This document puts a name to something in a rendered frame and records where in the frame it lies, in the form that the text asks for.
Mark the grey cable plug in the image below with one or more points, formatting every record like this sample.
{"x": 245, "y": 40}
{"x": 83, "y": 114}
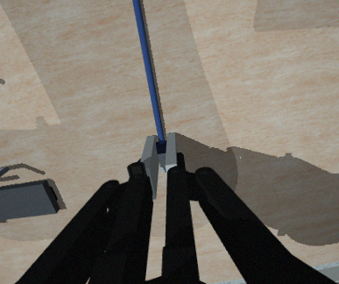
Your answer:
{"x": 161, "y": 150}

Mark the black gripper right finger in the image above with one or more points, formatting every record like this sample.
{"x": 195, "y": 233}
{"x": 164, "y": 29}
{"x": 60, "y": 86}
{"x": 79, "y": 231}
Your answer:
{"x": 257, "y": 253}

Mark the blue patch cord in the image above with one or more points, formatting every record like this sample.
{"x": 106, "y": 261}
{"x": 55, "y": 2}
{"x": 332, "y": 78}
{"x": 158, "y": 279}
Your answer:
{"x": 148, "y": 69}

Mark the black patch panel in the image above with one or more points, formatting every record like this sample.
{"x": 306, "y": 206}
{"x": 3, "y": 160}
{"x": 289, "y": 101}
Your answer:
{"x": 29, "y": 199}

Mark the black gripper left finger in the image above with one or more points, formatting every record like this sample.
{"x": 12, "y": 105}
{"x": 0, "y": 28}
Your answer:
{"x": 78, "y": 252}

